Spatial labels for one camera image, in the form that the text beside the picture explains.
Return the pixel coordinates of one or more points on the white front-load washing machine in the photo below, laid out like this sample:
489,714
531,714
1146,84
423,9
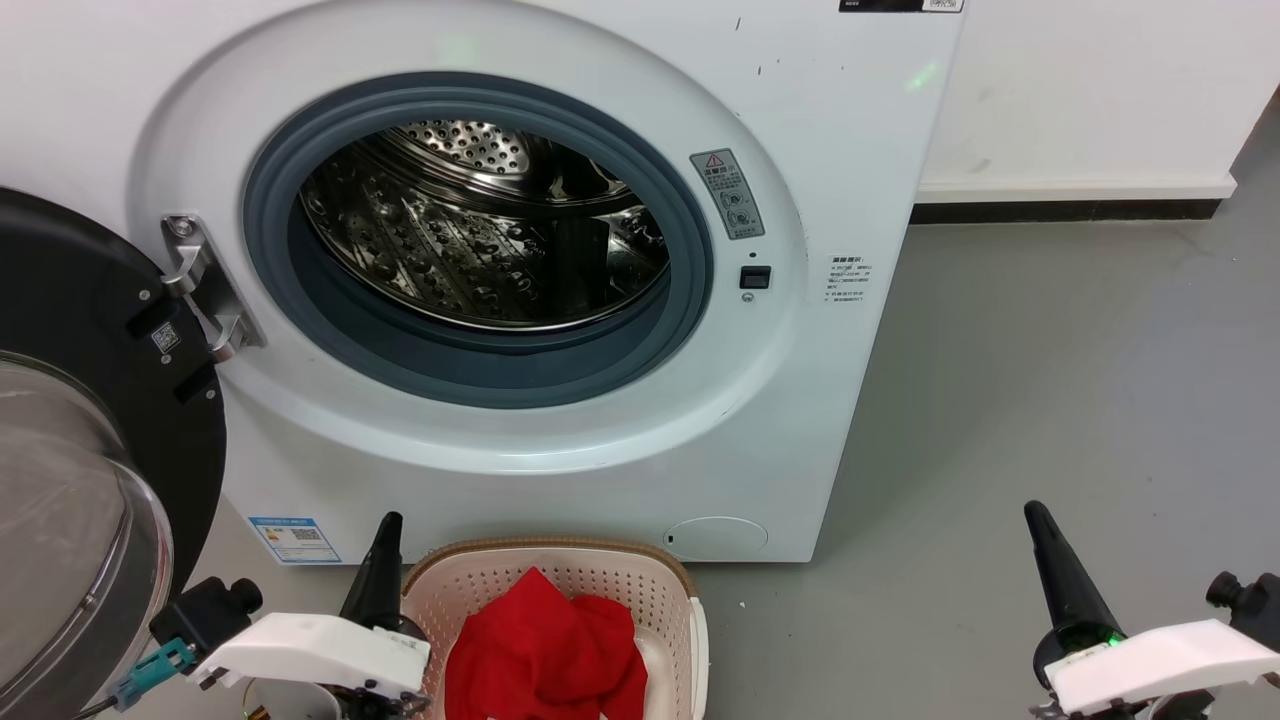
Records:
800,420

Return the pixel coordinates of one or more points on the small QR door sticker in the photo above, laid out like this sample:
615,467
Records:
166,337

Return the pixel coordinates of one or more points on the round drain filter cover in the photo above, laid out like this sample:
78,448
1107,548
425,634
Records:
715,538

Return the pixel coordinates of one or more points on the black round washer door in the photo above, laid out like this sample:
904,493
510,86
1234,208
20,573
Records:
80,280

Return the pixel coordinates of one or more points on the blue energy label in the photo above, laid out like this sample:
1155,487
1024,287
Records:
295,540

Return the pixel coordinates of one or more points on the grey rubber door gasket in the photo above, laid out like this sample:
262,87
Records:
480,365

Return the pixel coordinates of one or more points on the metal door hinge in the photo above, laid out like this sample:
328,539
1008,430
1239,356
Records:
200,280

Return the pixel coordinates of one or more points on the red cloth garment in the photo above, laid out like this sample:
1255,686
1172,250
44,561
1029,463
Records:
540,650

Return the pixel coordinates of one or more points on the black QR label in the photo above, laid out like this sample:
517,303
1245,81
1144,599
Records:
900,5

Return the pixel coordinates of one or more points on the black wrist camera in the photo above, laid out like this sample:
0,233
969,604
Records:
205,610
1250,600

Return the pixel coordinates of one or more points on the small printed text sticker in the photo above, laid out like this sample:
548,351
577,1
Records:
850,280

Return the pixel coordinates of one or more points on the black baseboard strip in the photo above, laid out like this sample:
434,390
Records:
1060,211

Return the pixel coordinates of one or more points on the stainless steel washing machine drum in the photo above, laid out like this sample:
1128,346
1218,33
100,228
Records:
450,250

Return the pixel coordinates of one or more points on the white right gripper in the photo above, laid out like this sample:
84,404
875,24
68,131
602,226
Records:
1150,660

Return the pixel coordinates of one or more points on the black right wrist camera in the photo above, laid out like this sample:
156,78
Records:
1250,600

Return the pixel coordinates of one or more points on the black door latch socket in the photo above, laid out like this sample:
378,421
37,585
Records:
755,277

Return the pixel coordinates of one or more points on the cream perforated laundry basket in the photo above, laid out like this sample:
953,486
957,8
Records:
600,585

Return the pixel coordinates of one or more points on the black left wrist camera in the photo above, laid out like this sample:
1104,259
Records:
205,610

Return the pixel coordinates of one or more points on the grey warning sticker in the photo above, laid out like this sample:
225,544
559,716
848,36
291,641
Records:
728,195

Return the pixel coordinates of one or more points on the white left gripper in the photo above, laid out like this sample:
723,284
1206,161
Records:
320,645

